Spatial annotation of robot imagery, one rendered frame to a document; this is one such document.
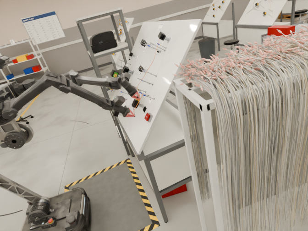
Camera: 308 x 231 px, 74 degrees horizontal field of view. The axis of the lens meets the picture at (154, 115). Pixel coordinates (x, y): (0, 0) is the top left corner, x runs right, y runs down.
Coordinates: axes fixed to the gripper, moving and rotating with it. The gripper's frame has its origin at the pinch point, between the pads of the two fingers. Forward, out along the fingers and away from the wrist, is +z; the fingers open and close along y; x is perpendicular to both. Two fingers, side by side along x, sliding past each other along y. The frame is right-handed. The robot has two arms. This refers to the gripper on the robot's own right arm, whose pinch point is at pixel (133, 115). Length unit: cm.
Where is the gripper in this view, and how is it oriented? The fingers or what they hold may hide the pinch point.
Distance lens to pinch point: 170.7
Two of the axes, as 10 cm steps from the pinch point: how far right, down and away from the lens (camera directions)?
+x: -5.6, 8.0, 2.3
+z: 7.7, 4.0, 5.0
